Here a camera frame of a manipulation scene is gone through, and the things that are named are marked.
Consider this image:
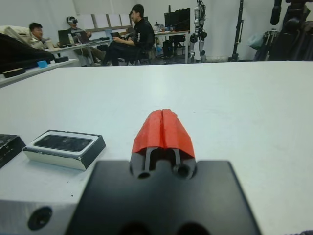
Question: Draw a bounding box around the white office desk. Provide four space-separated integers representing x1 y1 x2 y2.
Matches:
43 39 113 67

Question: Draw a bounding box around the black tripod equipment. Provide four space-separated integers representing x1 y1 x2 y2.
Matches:
253 0 313 62

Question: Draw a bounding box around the white side table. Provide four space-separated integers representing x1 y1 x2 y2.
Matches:
0 58 80 89

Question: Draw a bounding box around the person in black clothes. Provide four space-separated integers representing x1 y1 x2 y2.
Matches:
101 3 155 66

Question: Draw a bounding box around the black monitor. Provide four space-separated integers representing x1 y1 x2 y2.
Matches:
164 7 191 32

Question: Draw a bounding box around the black laptop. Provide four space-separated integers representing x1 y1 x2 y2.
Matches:
58 29 74 47

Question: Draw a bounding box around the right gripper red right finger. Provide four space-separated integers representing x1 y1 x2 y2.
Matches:
162 108 198 179

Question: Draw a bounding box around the person wearing VR headset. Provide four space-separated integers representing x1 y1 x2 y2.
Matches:
65 16 108 66

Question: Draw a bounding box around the black bag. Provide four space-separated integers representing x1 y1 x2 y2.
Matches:
0 33 55 74

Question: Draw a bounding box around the black wood-topped block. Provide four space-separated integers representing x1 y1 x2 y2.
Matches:
3 68 26 78

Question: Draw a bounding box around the wooden-top desk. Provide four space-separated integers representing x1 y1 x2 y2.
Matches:
154 30 191 64

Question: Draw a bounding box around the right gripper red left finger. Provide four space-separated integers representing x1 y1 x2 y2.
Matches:
129 109 163 179

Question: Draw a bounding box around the black slim camera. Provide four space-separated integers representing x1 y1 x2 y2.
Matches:
33 134 93 154

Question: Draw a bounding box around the black glossy box lid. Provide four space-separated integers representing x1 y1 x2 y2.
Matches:
0 134 26 169

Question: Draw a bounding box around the silver humanoid robot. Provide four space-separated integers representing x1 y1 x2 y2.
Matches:
189 0 208 62

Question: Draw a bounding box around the teal plastic bag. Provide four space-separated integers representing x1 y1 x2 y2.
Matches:
248 33 265 49

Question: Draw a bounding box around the black computer tower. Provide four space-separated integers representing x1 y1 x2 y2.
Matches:
162 40 175 58

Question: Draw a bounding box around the person in beige jacket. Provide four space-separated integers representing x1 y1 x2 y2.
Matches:
28 22 51 51

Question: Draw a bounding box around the grey open laptop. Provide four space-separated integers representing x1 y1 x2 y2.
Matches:
74 31 91 44

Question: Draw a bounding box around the beige cloth bundle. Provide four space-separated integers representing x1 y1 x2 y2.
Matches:
0 25 32 45

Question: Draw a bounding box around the black office chair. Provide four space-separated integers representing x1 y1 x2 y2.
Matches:
117 45 153 66

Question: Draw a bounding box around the white-lined camera box base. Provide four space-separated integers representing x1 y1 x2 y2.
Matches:
22 129 107 171

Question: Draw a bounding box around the black stand pole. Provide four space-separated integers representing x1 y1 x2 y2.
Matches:
228 0 245 62

